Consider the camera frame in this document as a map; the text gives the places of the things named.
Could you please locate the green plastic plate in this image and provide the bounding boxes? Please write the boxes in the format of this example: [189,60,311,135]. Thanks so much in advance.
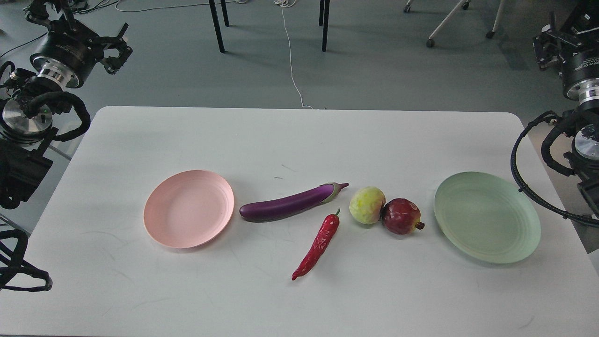
[433,171,541,264]

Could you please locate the red chili pepper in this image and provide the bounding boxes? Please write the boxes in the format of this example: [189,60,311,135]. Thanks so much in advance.
[291,209,340,281]

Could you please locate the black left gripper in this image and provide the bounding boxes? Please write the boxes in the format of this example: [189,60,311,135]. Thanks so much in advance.
[24,0,133,89]

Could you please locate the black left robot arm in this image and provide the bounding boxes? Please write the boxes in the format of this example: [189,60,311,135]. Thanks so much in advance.
[0,0,133,210]

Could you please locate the pink plastic plate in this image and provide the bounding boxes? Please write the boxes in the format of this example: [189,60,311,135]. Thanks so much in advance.
[143,170,234,249]

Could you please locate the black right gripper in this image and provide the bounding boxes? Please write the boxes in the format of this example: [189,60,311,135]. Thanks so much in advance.
[533,0,599,100]

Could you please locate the purple eggplant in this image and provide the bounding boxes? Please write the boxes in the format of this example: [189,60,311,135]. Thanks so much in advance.
[239,182,349,222]

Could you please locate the white chair base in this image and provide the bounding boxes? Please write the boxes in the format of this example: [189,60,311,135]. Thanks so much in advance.
[404,0,506,48]

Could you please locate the black floor cables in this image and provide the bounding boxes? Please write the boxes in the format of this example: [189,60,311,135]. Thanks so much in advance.
[75,0,122,15]

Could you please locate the black cable loop right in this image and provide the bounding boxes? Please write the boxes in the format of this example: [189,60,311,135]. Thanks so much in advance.
[511,111,599,228]

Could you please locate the yellow-green apple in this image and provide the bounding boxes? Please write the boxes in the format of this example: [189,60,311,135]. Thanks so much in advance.
[349,186,387,226]

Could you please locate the black table leg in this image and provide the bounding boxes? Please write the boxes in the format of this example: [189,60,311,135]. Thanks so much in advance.
[318,0,331,52]
[208,0,230,54]

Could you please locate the black table leg left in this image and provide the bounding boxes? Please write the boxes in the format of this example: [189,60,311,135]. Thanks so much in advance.
[208,0,230,54]

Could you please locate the white floor cable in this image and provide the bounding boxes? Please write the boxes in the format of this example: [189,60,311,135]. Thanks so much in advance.
[274,0,314,110]

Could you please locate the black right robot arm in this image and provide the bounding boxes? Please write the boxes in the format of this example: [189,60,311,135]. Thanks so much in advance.
[533,0,599,214]

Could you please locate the black table leg right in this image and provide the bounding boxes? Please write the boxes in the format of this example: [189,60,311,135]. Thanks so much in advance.
[318,0,331,52]

